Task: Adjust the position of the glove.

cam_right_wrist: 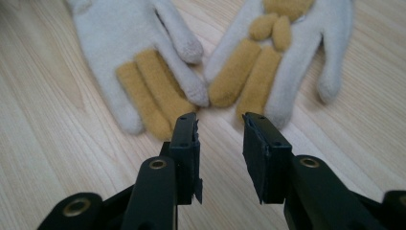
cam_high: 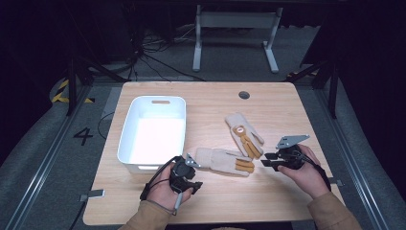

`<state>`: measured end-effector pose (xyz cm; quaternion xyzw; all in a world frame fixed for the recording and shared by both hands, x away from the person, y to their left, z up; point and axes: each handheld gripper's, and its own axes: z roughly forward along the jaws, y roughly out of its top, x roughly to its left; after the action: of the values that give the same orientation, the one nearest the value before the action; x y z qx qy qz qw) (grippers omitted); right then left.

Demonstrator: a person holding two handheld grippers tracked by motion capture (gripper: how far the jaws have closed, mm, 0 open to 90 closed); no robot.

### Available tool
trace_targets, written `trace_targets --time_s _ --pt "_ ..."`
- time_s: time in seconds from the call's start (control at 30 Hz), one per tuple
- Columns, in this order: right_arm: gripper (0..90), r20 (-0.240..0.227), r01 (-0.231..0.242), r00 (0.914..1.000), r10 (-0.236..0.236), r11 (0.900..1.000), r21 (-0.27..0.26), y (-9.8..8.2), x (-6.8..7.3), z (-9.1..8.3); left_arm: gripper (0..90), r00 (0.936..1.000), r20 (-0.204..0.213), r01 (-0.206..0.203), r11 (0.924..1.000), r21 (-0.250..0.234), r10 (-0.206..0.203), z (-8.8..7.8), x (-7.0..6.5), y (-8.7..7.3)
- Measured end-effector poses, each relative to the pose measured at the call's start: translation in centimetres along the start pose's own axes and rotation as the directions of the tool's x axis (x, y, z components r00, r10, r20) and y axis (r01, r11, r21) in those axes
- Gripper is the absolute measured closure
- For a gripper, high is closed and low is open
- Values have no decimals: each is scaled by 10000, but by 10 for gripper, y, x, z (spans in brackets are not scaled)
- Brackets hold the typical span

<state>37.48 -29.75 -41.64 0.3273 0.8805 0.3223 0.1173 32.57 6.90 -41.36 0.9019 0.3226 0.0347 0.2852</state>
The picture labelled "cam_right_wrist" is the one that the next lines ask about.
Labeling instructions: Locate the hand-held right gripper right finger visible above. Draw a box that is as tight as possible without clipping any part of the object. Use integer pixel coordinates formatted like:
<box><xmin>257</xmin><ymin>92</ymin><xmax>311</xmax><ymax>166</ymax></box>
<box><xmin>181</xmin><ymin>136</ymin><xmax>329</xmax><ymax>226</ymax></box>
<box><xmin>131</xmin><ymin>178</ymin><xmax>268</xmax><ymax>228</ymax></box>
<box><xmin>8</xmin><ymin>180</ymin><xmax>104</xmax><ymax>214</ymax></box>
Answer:
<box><xmin>241</xmin><ymin>111</ymin><xmax>386</xmax><ymax>230</ymax></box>

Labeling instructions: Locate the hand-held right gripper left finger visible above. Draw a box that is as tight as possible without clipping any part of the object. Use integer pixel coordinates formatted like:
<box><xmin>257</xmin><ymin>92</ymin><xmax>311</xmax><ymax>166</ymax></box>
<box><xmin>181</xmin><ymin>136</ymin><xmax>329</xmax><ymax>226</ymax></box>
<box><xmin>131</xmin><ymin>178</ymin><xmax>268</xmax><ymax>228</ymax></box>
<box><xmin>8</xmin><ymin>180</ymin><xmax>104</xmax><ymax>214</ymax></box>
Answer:
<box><xmin>120</xmin><ymin>111</ymin><xmax>204</xmax><ymax>230</ymax></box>

